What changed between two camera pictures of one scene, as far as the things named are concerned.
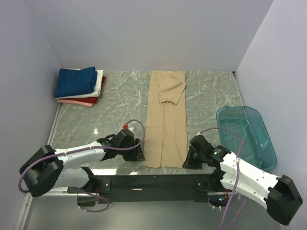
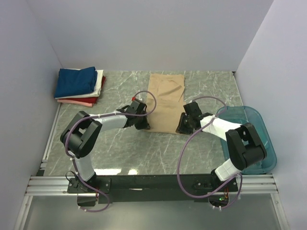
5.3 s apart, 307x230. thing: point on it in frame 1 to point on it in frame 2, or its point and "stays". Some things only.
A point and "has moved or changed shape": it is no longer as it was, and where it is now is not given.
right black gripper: (189, 163) to (181, 127)
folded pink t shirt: (76, 102) stays
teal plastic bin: (256, 148) stays
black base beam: (195, 187) stays
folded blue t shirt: (70, 82) stays
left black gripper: (136, 154) to (145, 125)
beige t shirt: (166, 137) has moved or changed shape
